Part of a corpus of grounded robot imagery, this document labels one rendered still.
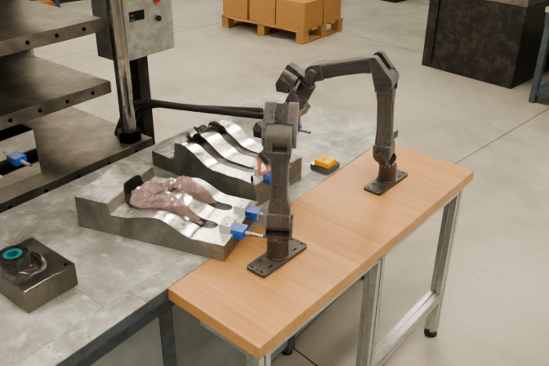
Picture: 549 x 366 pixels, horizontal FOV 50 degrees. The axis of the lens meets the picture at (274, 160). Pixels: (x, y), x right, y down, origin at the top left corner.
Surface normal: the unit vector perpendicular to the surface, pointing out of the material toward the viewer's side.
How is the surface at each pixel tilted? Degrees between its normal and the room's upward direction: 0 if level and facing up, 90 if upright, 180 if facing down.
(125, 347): 90
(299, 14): 90
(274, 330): 0
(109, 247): 0
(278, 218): 90
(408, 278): 0
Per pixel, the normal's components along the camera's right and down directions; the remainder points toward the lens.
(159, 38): 0.79, 0.29
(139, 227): -0.35, 0.43
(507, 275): 0.01, -0.89
